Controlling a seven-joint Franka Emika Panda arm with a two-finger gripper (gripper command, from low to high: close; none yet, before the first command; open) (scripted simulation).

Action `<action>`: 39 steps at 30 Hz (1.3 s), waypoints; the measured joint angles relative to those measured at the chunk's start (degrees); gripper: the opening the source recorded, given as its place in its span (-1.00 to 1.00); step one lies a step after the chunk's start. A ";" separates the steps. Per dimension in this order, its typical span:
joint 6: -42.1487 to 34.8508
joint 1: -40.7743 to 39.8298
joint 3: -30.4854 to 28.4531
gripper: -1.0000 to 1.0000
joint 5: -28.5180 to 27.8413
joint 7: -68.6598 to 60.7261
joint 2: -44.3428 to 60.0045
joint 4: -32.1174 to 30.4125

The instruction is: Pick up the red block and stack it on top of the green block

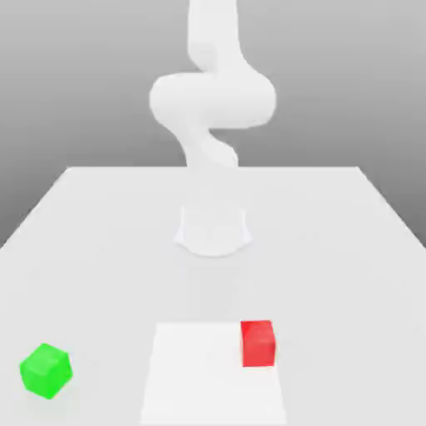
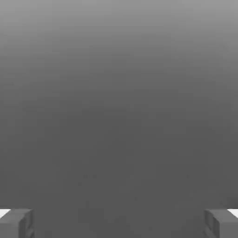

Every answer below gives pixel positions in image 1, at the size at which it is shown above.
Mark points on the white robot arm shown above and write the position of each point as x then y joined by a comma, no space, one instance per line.
213,100

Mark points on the small red cube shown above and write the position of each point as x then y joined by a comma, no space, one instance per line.
258,344

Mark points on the small green cube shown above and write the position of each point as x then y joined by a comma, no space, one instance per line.
46,371

